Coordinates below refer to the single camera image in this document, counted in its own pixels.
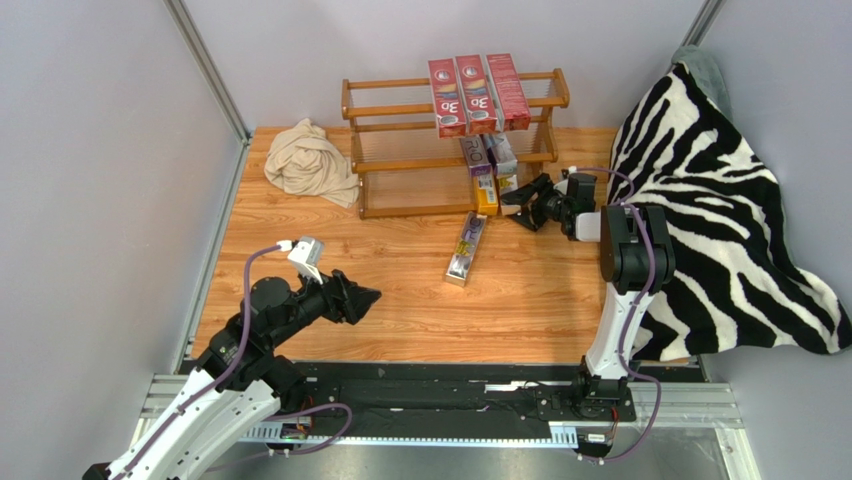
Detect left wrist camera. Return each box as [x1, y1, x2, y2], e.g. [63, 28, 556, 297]
[287, 236, 325, 284]

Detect beige crumpled cloth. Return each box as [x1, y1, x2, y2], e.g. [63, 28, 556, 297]
[264, 118, 359, 208]

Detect zebra print blanket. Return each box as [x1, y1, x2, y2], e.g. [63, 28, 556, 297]
[607, 65, 851, 361]

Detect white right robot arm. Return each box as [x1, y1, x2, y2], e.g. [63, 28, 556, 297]
[500, 170, 676, 420]

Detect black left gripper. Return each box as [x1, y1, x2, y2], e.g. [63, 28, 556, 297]
[268, 261, 382, 347]

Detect aluminium frame post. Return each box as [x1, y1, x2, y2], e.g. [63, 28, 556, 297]
[164, 0, 252, 145]

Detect wooden two-tier shelf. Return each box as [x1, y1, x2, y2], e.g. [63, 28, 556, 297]
[341, 68, 570, 219]

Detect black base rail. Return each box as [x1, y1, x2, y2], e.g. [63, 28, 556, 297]
[139, 357, 747, 461]

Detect silver gold toothpaste box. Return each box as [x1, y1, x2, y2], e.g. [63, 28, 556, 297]
[496, 174, 521, 216]
[444, 212, 487, 287]

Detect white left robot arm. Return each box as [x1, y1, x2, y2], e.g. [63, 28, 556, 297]
[83, 270, 382, 479]

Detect red 3D toothpaste box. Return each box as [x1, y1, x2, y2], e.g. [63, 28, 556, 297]
[455, 55, 498, 136]
[428, 58, 467, 139]

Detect orange toothpaste box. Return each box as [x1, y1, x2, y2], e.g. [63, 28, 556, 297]
[472, 175, 499, 216]

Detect silver purple R&O toothpaste box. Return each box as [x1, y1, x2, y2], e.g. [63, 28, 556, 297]
[482, 133, 518, 177]

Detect silver blue Sensitive toothpaste box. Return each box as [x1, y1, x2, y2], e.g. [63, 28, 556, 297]
[459, 135, 492, 178]

